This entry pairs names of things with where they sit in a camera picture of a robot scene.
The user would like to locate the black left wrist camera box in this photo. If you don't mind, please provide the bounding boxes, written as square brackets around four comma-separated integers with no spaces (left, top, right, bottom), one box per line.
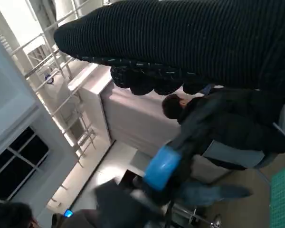
[95,178,168,228]

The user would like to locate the teal seat office chair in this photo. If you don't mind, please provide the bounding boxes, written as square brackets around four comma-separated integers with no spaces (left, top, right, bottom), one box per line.
[166,104,285,228]

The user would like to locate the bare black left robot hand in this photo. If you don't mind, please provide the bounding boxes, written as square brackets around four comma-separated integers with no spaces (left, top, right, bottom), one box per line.
[142,135,205,205]

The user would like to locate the white mesh front cabinet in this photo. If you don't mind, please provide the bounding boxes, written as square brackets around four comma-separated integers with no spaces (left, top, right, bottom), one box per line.
[67,63,181,153]

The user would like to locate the dark window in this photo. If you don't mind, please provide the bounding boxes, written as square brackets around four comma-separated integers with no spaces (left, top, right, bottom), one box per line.
[0,125,49,200]

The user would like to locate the seated person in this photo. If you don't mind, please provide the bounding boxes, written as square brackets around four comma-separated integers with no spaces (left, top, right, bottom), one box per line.
[161,85,285,206]

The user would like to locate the person in brown hood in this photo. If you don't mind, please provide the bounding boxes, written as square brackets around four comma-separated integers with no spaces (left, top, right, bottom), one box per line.
[51,209,125,228]

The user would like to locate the green cutting mat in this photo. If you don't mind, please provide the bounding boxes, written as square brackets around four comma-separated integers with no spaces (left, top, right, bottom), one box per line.
[269,169,285,228]

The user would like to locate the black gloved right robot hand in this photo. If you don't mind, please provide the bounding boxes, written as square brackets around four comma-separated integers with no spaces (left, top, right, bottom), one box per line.
[53,0,285,95]

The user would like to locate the person with dark hair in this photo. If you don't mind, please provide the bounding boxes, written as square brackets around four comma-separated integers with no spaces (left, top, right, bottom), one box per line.
[0,201,39,228]

